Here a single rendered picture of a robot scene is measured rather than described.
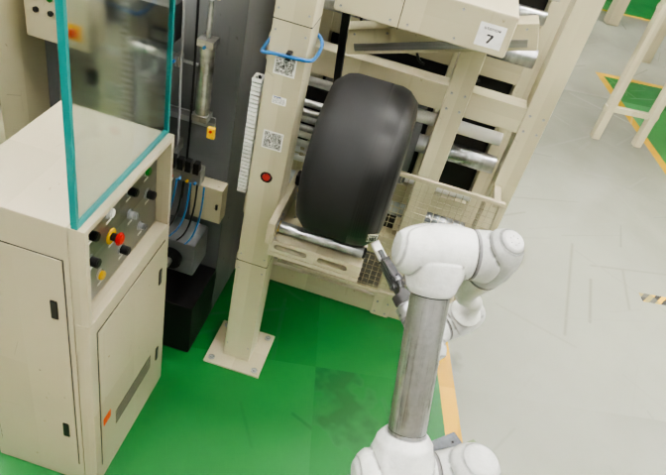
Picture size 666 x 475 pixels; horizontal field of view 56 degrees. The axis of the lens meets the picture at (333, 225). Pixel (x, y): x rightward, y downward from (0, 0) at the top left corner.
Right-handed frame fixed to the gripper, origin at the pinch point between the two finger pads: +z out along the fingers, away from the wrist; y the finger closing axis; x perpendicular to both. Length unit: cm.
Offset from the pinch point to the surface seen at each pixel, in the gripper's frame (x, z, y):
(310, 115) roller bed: 7, 69, 21
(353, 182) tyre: -3.2, 18.4, -21.8
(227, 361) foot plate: -63, 5, 96
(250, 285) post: -42, 23, 56
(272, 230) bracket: -28.7, 27.0, 14.1
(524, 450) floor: 45, -90, 99
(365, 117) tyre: 8.4, 34.8, -29.3
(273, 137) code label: -17, 51, -7
